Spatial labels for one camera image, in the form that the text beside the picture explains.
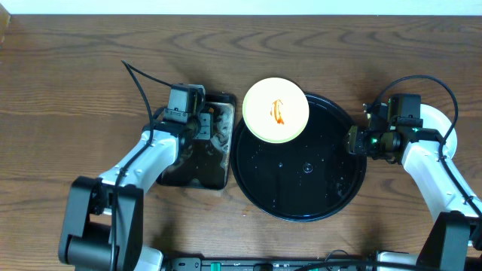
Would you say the yellow plate with ketchup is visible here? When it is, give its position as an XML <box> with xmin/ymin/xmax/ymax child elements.
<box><xmin>243</xmin><ymin>78</ymin><xmax>310</xmax><ymax>144</ymax></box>

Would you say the black round tray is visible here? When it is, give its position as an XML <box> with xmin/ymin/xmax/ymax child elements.
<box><xmin>230</xmin><ymin>94</ymin><xmax>367</xmax><ymax>222</ymax></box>

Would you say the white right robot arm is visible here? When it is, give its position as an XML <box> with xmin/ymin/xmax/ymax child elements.
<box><xmin>344</xmin><ymin>123</ymin><xmax>481</xmax><ymax>270</ymax></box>

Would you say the black rectangular soapy tray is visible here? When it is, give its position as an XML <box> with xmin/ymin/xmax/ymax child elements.
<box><xmin>157</xmin><ymin>93</ymin><xmax>236</xmax><ymax>190</ymax></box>

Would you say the light blue plate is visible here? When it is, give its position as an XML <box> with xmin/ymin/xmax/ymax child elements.
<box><xmin>420</xmin><ymin>104</ymin><xmax>458</xmax><ymax>158</ymax></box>

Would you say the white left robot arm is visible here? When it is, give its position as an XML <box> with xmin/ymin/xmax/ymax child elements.
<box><xmin>58</xmin><ymin>113</ymin><xmax>213</xmax><ymax>270</ymax></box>

